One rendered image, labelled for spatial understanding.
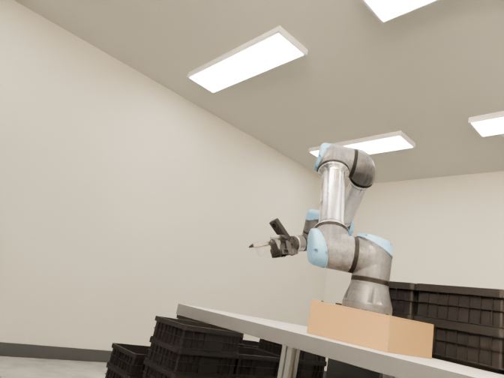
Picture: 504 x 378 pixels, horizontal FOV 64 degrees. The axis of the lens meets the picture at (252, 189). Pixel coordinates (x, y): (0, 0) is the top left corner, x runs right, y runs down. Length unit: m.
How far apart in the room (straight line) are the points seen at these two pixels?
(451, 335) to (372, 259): 0.35
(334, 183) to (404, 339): 0.56
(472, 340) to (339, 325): 0.42
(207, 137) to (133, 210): 1.24
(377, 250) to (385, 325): 0.25
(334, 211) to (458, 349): 0.55
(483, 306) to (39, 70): 3.66
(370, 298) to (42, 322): 3.10
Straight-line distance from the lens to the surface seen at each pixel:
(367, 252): 1.29
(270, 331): 1.24
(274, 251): 1.76
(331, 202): 1.39
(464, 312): 1.45
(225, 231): 4.74
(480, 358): 1.42
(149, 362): 2.30
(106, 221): 4.01
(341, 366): 3.43
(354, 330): 1.20
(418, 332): 1.29
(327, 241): 1.27
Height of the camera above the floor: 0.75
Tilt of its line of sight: 16 degrees up
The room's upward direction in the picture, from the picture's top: 12 degrees clockwise
